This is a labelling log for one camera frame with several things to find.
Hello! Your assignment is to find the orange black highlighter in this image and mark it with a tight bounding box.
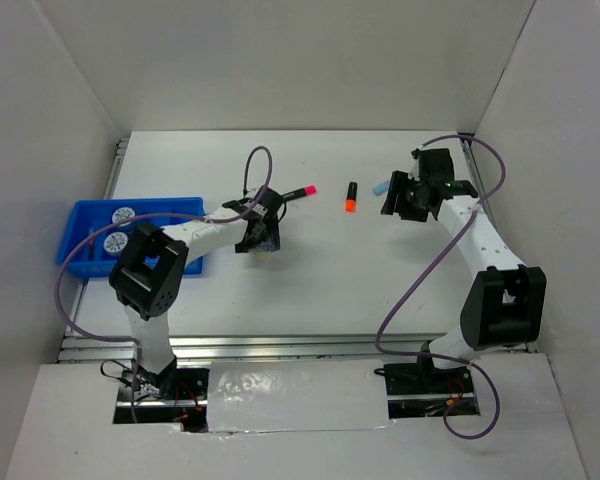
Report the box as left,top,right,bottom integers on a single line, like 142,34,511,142
345,181,358,213

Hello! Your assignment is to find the red gel pen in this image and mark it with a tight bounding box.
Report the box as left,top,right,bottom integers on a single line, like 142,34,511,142
88,228,95,262

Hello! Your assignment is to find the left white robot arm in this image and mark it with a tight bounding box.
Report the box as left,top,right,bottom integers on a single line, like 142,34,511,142
109,187,286,399

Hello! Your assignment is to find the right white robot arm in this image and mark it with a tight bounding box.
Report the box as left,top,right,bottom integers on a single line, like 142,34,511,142
381,149,547,392

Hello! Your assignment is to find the light blue highlighter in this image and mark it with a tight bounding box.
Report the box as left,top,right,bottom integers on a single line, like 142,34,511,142
372,180,390,196

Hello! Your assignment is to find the pink black highlighter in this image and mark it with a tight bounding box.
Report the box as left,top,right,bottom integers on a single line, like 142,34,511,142
283,185,317,201

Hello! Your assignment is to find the blue divided plastic bin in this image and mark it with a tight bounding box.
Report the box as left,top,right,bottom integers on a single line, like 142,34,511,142
57,197,205,278

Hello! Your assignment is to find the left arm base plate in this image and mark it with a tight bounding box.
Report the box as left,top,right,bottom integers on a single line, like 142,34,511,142
117,367,210,408

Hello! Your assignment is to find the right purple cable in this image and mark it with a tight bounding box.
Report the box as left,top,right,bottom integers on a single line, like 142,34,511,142
374,133,507,441

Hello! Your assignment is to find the purple cable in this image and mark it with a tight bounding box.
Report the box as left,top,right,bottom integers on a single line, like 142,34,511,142
374,133,507,441
53,145,289,424

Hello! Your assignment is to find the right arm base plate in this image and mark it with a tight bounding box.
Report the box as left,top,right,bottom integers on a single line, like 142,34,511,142
374,363,474,396

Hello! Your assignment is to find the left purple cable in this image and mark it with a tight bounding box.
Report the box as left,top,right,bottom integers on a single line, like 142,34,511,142
53,145,289,424

